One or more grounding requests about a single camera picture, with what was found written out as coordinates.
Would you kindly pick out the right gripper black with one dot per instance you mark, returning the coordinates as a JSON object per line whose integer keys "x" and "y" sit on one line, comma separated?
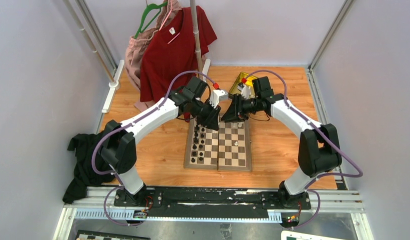
{"x": 235, "y": 112}

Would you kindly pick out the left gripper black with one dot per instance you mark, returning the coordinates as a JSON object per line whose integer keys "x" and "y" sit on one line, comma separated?
{"x": 211, "y": 120}

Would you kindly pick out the yellow metal tin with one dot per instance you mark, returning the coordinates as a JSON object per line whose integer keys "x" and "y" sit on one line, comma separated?
{"x": 242, "y": 80}

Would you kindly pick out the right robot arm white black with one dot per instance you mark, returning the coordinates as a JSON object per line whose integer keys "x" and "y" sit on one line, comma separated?
{"x": 318, "y": 143}

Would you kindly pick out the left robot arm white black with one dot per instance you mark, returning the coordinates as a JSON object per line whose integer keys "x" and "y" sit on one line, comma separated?
{"x": 118, "y": 145}

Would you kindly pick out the black chess pieces row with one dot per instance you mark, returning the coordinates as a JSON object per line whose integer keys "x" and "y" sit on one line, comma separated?
{"x": 198, "y": 145}

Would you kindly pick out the wooden chess board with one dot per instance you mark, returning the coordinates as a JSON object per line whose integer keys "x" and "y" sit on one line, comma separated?
{"x": 220, "y": 152}

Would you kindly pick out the white rack base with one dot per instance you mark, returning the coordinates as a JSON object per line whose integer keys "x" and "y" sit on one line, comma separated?
{"x": 206, "y": 66}

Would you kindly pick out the red t-shirt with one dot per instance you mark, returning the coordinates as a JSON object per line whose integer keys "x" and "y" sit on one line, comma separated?
{"x": 170, "y": 52}

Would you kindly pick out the pink garment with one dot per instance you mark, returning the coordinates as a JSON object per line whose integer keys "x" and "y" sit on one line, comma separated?
{"x": 139, "y": 42}

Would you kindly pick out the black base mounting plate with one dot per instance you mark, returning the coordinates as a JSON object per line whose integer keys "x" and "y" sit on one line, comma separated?
{"x": 191, "y": 202}

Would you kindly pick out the green clothes hanger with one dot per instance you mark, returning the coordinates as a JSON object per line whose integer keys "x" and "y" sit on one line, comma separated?
{"x": 143, "y": 26}

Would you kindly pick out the black cloth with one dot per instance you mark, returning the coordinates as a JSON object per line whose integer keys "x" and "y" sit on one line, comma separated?
{"x": 84, "y": 176}

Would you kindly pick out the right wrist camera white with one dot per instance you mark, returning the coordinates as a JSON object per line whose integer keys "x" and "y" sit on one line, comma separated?
{"x": 246, "y": 92}

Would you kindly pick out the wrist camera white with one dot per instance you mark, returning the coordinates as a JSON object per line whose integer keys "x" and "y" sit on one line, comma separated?
{"x": 217, "y": 96}
{"x": 246, "y": 92}

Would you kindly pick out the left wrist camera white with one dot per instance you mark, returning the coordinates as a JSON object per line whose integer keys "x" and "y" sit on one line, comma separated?
{"x": 217, "y": 96}

